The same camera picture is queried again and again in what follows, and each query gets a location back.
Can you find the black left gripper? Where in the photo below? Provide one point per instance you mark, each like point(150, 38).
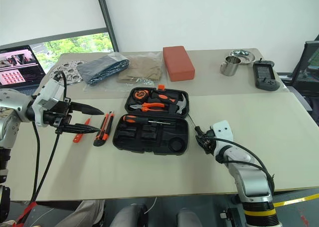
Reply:
point(58, 114)

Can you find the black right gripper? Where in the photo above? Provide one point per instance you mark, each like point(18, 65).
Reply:
point(210, 141)

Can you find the small orange test pen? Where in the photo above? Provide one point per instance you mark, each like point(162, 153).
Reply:
point(79, 134)

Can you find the orange black utility knife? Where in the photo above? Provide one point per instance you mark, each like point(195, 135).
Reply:
point(103, 132)

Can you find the black plastic tool case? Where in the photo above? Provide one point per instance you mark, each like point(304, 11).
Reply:
point(149, 142)

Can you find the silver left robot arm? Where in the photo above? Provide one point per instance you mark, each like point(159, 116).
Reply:
point(15, 102)

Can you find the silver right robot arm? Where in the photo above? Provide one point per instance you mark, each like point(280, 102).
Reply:
point(251, 182)

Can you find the clear plastic bag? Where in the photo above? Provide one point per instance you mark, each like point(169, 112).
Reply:
point(99, 87)
point(149, 56)

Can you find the black orange screwdriver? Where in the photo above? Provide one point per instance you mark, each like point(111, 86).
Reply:
point(132, 119)

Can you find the folded dark blue cloth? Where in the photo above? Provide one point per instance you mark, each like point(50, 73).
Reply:
point(99, 68)

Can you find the perforated round metal plate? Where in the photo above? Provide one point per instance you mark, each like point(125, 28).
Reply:
point(72, 63)

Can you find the black orange claw hammer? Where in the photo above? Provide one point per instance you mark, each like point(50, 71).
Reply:
point(164, 97)

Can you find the black orange tape measure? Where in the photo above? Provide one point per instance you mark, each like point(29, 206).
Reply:
point(140, 94)

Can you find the pile of silver screws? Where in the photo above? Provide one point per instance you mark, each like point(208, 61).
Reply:
point(144, 81)

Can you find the stainless steel mug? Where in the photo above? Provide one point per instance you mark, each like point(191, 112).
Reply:
point(231, 67)

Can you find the folded tan cloth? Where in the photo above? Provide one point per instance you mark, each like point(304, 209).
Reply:
point(142, 67)

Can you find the dark grey rounded shape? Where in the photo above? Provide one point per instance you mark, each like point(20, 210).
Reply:
point(127, 217)
point(189, 218)

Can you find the orange-red rectangular block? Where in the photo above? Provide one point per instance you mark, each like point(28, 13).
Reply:
point(178, 62)

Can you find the open laptop computer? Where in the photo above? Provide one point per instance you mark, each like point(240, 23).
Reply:
point(20, 62)

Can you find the dark grey handheld game console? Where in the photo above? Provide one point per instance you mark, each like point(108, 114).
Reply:
point(265, 74)

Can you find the stainless steel bowl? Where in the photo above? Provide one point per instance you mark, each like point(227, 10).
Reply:
point(246, 58)

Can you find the beige trouser leg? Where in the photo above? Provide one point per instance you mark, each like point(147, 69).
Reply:
point(82, 214)

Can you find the black mesh office chair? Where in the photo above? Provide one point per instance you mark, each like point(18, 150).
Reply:
point(309, 62)

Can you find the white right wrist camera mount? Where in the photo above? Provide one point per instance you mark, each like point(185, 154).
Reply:
point(223, 134)

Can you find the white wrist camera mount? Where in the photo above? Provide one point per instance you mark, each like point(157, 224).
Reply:
point(223, 134)
point(47, 92)

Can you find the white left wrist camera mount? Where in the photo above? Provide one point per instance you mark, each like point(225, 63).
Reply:
point(47, 92)

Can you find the grey window frame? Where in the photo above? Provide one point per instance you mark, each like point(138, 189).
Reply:
point(107, 20)

